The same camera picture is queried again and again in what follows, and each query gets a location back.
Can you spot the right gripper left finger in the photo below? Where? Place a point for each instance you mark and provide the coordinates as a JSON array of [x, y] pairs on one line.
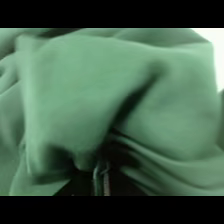
[[85, 185]]

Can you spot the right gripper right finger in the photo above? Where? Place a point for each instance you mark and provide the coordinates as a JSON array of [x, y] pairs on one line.
[[120, 183]]

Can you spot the green T-shirt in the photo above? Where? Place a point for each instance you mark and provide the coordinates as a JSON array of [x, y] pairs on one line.
[[100, 83]]

